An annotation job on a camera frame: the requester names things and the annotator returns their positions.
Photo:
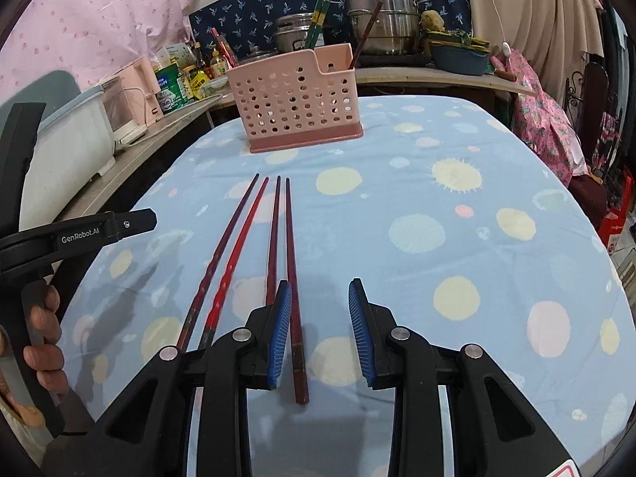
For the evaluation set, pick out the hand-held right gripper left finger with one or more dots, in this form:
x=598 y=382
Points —
x=280 y=338

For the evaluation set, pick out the dark glass bottle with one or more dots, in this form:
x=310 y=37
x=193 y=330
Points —
x=199 y=57

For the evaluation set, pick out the silver rice cooker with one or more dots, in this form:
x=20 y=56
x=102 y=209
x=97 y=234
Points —
x=293 y=32

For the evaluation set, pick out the green vegetables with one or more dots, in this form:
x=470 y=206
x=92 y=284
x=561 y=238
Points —
x=454 y=38

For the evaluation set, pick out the red cardboard box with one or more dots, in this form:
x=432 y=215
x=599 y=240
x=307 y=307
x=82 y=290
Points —
x=612 y=231

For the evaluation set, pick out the yellow sponge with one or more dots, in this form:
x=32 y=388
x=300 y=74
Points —
x=432 y=21

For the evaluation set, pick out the yellow packet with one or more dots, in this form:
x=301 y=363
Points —
x=198 y=84

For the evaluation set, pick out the white plastic bin blue lid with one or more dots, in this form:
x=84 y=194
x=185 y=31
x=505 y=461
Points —
x=74 y=144

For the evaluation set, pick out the pink floral cloth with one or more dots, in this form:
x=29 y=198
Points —
x=541 y=114

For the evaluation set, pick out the person's left hand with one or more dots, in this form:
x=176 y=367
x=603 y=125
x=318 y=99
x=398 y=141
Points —
x=47 y=365

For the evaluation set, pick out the dark maroon chopstick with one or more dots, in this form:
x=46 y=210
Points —
x=367 y=35

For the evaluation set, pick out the teal basin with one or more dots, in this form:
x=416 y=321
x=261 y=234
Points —
x=457 y=62

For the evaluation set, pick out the pink perforated utensil holder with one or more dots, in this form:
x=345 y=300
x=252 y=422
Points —
x=298 y=104

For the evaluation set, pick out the wooden counter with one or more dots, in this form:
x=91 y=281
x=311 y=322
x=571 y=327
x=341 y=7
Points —
x=149 y=144

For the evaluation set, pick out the silver pot with lid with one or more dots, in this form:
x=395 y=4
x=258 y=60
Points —
x=261 y=54

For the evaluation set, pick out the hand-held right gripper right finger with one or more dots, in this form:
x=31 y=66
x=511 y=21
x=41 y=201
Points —
x=360 y=333

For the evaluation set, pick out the blue patterned cloth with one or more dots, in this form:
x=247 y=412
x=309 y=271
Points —
x=248 y=15

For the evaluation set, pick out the beige curtain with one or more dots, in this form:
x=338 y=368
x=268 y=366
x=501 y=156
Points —
x=536 y=15

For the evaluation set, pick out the dark red twisted chopstick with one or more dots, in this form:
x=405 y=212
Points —
x=218 y=263

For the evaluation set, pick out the pink toaster appliance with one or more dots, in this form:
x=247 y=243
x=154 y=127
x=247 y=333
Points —
x=144 y=89

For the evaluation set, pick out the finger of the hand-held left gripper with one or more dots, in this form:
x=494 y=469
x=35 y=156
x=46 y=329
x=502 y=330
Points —
x=79 y=238
x=20 y=159

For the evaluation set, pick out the green and white box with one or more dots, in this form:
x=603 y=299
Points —
x=174 y=54

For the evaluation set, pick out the yellow label bottle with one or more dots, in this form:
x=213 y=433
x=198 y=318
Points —
x=217 y=64

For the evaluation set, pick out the blue printed tablecloth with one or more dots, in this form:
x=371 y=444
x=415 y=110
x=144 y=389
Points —
x=422 y=198

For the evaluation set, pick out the steel steamer pot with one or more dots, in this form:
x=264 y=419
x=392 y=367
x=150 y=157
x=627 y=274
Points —
x=392 y=15

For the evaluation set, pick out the pink dotted curtain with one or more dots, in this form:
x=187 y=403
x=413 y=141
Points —
x=99 y=20

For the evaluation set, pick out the green chopstick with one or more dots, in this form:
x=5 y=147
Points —
x=324 y=12
x=313 y=30

